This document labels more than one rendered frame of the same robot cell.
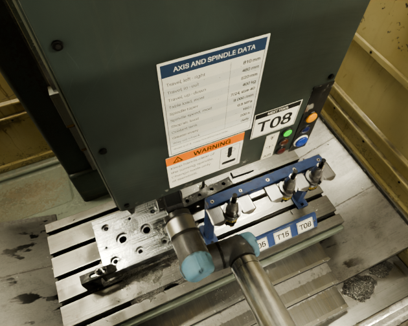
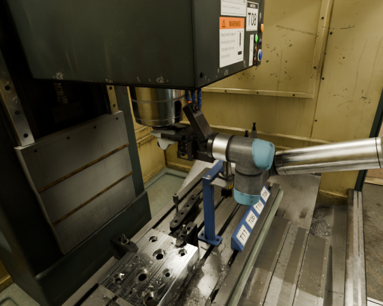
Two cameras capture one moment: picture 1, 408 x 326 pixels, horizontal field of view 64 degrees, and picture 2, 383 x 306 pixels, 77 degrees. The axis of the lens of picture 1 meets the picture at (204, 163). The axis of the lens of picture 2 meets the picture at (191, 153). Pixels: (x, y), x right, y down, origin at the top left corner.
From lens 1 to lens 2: 0.70 m
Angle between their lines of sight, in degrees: 39
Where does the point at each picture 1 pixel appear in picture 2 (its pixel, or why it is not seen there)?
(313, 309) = (315, 254)
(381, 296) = (335, 225)
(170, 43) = not seen: outside the picture
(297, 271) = (283, 237)
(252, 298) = (314, 154)
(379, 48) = (228, 85)
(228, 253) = not seen: hidden behind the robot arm
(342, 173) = not seen: hidden behind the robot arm
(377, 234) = (300, 188)
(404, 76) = (250, 89)
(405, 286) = (338, 212)
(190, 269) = (263, 147)
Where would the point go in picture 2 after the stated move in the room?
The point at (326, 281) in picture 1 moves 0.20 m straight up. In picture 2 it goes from (303, 233) to (309, 204)
